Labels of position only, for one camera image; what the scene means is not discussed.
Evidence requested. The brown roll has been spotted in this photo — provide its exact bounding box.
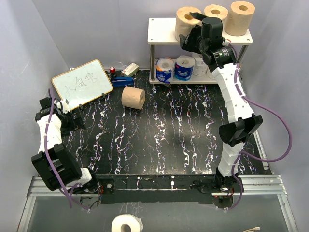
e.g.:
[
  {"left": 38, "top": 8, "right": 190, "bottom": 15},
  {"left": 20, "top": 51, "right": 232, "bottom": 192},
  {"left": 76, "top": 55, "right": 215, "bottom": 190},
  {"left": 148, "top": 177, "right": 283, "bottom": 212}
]
[
  {"left": 224, "top": 1, "right": 255, "bottom": 36},
  {"left": 175, "top": 6, "right": 201, "bottom": 41},
  {"left": 121, "top": 87, "right": 145, "bottom": 110},
  {"left": 204, "top": 4, "right": 228, "bottom": 23}
]

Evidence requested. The brown roll front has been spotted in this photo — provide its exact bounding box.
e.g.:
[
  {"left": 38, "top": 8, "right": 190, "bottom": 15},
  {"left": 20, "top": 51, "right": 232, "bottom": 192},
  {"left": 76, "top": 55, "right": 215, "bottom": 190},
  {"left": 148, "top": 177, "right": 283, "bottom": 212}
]
[
  {"left": 224, "top": 1, "right": 255, "bottom": 36},
  {"left": 204, "top": 4, "right": 228, "bottom": 23}
]

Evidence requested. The blue Tempo roll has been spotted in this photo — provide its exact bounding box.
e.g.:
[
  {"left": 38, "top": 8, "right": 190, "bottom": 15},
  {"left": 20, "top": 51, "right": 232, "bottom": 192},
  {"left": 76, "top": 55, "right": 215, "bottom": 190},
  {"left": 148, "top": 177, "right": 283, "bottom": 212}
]
[{"left": 174, "top": 55, "right": 195, "bottom": 81}]

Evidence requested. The white patterned paper roll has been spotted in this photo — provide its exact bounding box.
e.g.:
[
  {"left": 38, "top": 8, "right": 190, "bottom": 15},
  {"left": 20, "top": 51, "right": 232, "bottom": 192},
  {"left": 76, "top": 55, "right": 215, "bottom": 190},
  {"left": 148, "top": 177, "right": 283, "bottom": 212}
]
[{"left": 192, "top": 53, "right": 208, "bottom": 76}]

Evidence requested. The light blue roll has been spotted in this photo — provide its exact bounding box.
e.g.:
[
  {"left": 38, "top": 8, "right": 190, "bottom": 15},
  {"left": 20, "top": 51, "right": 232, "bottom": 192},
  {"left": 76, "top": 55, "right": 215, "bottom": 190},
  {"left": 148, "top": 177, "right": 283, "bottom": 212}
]
[{"left": 155, "top": 58, "right": 174, "bottom": 84}]

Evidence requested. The plain white paper roll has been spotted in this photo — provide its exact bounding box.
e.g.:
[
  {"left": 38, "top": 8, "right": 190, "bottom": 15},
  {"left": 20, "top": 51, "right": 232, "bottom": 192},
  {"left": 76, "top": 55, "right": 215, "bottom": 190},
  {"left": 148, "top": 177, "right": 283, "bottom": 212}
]
[{"left": 207, "top": 69, "right": 215, "bottom": 80}]

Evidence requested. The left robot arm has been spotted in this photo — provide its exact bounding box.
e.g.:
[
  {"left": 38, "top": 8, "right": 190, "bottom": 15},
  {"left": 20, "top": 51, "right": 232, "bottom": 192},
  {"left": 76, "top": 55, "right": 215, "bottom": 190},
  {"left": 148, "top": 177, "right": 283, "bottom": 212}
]
[{"left": 31, "top": 97, "right": 100, "bottom": 194}]

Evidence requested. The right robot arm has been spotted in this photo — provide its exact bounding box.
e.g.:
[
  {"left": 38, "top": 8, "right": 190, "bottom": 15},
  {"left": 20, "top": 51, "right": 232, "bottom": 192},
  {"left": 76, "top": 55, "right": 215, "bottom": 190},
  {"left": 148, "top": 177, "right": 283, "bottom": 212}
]
[{"left": 179, "top": 12, "right": 263, "bottom": 192}]

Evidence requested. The white two-tier shelf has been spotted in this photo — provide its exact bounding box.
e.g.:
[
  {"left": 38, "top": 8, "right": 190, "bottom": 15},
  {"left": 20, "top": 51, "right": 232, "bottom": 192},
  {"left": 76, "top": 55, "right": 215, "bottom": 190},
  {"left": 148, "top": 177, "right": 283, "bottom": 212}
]
[{"left": 148, "top": 18, "right": 253, "bottom": 85}]

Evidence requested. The blue stapler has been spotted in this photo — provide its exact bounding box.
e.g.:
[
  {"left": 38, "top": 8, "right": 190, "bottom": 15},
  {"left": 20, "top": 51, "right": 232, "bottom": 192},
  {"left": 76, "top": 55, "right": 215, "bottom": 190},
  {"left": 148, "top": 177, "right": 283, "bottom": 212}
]
[{"left": 111, "top": 77, "right": 134, "bottom": 87}]

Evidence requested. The white green small box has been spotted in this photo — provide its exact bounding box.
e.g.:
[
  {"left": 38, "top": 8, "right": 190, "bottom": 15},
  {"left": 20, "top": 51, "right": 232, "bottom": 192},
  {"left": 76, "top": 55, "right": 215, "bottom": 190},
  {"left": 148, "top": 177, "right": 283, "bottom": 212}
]
[{"left": 121, "top": 63, "right": 140, "bottom": 77}]

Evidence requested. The red emergency stop button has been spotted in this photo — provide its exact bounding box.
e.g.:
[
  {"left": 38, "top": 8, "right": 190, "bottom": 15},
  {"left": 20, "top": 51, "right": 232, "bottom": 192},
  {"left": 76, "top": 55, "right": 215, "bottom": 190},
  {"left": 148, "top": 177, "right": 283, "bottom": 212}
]
[{"left": 109, "top": 67, "right": 116, "bottom": 74}]

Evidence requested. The white roll on floor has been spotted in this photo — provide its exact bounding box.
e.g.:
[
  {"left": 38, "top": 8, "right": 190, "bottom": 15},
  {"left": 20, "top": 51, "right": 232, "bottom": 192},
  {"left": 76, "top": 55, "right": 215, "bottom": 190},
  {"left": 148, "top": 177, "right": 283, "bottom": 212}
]
[{"left": 111, "top": 214, "right": 143, "bottom": 232}]

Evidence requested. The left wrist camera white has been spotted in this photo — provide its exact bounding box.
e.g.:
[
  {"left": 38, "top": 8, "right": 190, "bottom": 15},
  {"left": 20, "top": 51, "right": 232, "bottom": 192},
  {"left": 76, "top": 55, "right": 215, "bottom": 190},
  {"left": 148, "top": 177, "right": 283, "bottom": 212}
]
[{"left": 56, "top": 99, "right": 70, "bottom": 114}]

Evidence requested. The small whiteboard wooden frame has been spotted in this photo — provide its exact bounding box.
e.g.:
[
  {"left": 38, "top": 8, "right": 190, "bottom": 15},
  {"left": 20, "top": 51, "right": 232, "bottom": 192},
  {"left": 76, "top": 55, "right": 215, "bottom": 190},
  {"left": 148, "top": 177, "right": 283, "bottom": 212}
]
[{"left": 52, "top": 59, "right": 113, "bottom": 110}]

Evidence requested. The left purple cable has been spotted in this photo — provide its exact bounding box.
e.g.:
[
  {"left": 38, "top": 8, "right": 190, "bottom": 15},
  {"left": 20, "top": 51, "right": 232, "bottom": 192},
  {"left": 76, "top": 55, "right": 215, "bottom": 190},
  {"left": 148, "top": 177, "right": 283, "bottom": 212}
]
[{"left": 44, "top": 88, "right": 91, "bottom": 211}]

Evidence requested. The purple cable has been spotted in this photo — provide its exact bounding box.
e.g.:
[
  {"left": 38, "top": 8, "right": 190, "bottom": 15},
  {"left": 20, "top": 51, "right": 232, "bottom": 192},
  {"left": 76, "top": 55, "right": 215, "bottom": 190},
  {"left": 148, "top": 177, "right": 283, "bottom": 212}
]
[
  {"left": 226, "top": 43, "right": 293, "bottom": 210},
  {"left": 44, "top": 88, "right": 91, "bottom": 211}
]

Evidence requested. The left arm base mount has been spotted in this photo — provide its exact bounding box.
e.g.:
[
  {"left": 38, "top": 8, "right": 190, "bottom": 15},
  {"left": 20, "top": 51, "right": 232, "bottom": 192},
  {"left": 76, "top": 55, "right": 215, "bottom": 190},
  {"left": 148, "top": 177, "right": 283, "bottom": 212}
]
[{"left": 79, "top": 174, "right": 115, "bottom": 200}]

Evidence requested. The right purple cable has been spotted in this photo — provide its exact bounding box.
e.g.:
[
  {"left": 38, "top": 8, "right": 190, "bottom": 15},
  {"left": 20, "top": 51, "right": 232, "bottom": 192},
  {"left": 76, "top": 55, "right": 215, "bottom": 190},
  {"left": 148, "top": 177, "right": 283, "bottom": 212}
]
[{"left": 226, "top": 43, "right": 293, "bottom": 210}]

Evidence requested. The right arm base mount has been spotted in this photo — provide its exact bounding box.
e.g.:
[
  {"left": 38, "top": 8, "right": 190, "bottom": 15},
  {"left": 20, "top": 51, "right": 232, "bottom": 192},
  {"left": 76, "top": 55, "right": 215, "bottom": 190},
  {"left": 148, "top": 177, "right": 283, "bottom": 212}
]
[{"left": 190, "top": 176, "right": 244, "bottom": 197}]

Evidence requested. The aluminium rail frame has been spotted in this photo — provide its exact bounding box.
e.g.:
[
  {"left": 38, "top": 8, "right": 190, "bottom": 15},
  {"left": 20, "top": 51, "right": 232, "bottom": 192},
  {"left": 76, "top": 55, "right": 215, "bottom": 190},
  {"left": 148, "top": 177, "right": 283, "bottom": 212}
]
[{"left": 18, "top": 67, "right": 299, "bottom": 232}]

